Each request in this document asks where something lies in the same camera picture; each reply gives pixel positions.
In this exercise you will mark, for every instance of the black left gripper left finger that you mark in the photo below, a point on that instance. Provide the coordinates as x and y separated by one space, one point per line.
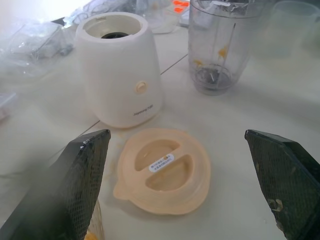
62 190

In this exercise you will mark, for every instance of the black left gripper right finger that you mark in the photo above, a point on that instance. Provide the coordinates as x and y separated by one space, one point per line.
287 180

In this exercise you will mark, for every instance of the small clear plastic cup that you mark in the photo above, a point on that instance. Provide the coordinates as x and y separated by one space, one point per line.
98 225

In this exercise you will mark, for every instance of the yellow food pieces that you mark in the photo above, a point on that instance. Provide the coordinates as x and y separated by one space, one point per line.
90 235

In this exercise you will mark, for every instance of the peach blender lid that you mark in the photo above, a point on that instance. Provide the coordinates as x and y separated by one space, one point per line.
162 172

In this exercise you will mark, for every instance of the white blender base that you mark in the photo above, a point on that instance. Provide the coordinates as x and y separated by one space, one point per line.
115 75

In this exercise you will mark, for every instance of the clear plastic measuring cup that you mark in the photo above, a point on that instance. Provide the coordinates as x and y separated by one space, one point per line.
287 35

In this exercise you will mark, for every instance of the clear plastic bag pile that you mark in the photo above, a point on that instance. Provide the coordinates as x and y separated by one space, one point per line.
32 45

